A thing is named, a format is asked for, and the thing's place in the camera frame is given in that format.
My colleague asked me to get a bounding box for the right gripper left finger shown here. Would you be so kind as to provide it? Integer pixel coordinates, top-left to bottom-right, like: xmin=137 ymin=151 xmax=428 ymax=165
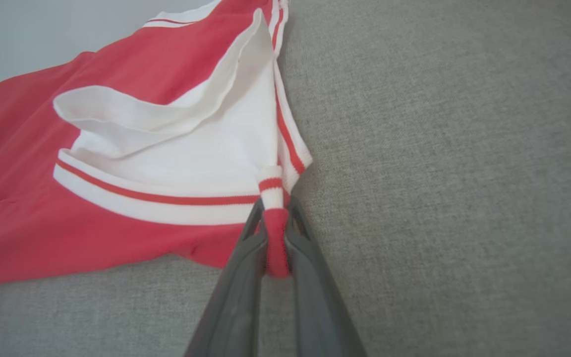
xmin=184 ymin=198 xmax=269 ymax=357

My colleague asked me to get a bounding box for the red jersey striped trim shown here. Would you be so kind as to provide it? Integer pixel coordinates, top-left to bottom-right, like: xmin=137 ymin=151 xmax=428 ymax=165
xmin=0 ymin=0 xmax=314 ymax=288

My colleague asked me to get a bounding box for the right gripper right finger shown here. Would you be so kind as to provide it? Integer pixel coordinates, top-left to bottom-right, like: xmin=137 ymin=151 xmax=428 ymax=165
xmin=283 ymin=198 xmax=368 ymax=357

